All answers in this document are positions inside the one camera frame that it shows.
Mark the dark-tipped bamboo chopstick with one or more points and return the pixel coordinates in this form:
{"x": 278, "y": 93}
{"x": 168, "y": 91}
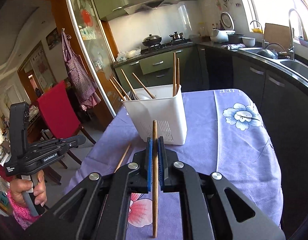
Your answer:
{"x": 155, "y": 179}

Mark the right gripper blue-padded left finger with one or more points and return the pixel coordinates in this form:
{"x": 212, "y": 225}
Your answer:
{"x": 98, "y": 207}

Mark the stainless double sink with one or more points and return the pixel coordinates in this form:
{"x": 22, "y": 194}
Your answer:
{"x": 281, "y": 57}

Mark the white bowl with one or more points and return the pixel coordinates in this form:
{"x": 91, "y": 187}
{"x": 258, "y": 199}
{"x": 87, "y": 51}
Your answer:
{"x": 249, "y": 41}

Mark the person's left hand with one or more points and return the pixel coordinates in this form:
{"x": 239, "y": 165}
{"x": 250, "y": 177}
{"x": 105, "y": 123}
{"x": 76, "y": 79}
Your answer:
{"x": 18, "y": 186}

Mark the purple floral tablecloth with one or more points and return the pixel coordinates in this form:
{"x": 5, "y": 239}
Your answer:
{"x": 225, "y": 134}

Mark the black wok with lid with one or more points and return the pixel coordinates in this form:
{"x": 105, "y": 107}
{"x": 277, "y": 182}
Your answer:
{"x": 152, "y": 40}

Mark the gas stove top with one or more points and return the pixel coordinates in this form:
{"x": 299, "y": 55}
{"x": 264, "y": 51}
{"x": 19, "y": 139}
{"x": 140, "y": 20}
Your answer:
{"x": 166, "y": 45}

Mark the red-covered wooden chair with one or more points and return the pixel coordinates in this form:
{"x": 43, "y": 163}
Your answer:
{"x": 58, "y": 114}

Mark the clear plastic spoon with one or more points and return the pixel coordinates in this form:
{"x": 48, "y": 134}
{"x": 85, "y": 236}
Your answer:
{"x": 140, "y": 96}

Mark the glass sliding door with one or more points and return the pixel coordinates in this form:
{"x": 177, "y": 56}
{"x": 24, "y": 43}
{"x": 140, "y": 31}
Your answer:
{"x": 95, "y": 50}

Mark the white plastic utensil holder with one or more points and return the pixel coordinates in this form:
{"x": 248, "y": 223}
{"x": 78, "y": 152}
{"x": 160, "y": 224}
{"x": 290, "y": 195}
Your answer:
{"x": 166, "y": 109}

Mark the purple checkered apron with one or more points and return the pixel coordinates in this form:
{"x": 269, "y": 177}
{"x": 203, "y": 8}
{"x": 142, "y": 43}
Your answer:
{"x": 84, "y": 86}

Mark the green lower cabinets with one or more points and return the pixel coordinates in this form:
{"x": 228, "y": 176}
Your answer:
{"x": 157, "y": 70}

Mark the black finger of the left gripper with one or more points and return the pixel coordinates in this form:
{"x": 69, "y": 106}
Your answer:
{"x": 76, "y": 141}

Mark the small steel pot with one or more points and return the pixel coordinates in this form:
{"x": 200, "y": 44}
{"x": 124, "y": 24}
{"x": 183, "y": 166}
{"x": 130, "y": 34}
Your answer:
{"x": 176, "y": 36}

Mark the white rice cooker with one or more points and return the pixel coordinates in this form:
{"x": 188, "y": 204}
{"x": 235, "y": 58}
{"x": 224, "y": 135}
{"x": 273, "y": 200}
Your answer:
{"x": 221, "y": 36}

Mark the white plastic bags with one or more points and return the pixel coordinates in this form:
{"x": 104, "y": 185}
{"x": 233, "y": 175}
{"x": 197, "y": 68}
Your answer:
{"x": 123, "y": 56}

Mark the dark counter cabinets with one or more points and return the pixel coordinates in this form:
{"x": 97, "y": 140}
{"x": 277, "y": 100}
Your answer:
{"x": 279, "y": 88}

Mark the wooden cutting board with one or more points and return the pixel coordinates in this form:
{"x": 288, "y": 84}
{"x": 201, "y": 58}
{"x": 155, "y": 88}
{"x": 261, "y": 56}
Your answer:
{"x": 275, "y": 33}

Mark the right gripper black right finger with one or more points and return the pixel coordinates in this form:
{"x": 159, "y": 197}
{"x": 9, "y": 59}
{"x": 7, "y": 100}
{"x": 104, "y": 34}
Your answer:
{"x": 211, "y": 206}

